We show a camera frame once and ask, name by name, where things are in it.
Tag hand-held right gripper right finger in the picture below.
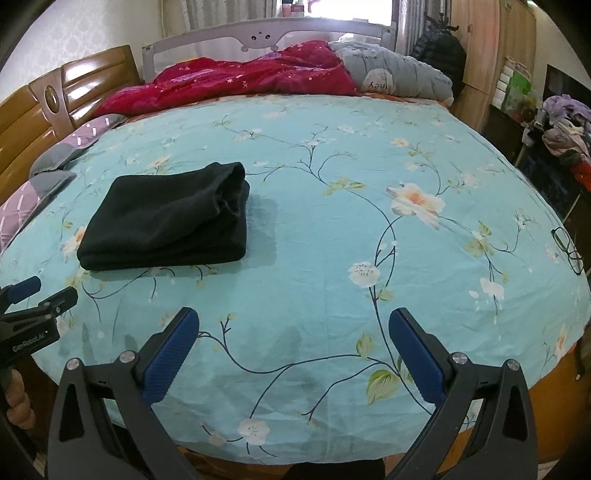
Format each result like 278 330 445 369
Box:
385 307 539 480

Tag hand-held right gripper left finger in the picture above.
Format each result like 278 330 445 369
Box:
46 306 204 480

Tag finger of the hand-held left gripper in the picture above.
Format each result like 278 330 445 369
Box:
0 276 42 306
0 286 79 326

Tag black pants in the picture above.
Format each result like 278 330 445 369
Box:
76 161 251 272

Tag person's left hand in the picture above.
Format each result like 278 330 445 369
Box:
6 368 32 429

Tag purple grey pillow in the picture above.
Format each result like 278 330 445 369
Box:
0 171 77 254
30 113 130 179

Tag teal floral bed sheet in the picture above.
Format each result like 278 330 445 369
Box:
0 92 591 462

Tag black-framed eyeglasses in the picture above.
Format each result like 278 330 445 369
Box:
551 226 585 277

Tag dark cabinet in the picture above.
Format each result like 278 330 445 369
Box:
485 104 583 223

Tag wooden headboard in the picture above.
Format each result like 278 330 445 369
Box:
0 45 144 204

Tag pile of clothes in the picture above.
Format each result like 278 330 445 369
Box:
526 95 591 191

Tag white green packages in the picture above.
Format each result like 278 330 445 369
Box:
492 55 539 116

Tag grey printed quilt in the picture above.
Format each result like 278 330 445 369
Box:
329 39 455 105

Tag red quilt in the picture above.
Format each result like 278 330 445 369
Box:
90 40 359 119

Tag black hanging jacket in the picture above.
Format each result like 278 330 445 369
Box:
411 16 468 100

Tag grey patterned curtain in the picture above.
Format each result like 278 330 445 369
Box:
161 0 279 34

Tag wooden wardrobe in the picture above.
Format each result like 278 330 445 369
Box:
450 0 539 134

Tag grey bed guard rail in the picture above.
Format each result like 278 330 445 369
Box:
141 19 398 85

